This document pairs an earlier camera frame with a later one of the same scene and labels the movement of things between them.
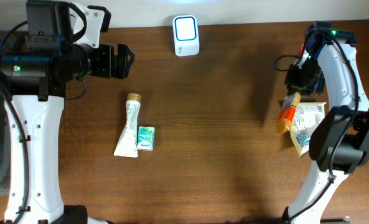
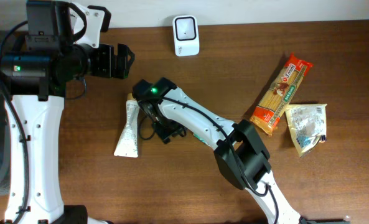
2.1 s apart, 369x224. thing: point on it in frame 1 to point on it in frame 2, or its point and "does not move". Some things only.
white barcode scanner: (186, 35) does not move
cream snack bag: (308, 117) does not move
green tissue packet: (145, 138) to (201, 140)
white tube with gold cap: (127, 145) does not move
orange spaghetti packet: (288, 112) to (279, 94)
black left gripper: (106, 68) does not move
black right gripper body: (302, 79) to (167, 127)
